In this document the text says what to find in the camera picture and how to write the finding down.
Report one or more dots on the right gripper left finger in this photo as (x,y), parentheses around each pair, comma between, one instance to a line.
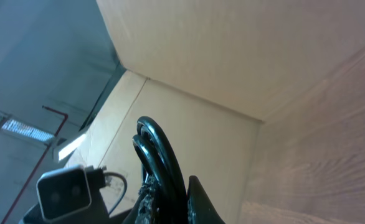
(145,210)

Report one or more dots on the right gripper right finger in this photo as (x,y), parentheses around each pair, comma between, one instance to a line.
(200,208)

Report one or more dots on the ceiling light fixture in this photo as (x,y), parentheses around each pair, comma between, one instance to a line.
(15,127)

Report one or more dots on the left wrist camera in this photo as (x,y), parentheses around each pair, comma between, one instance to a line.
(72,195)

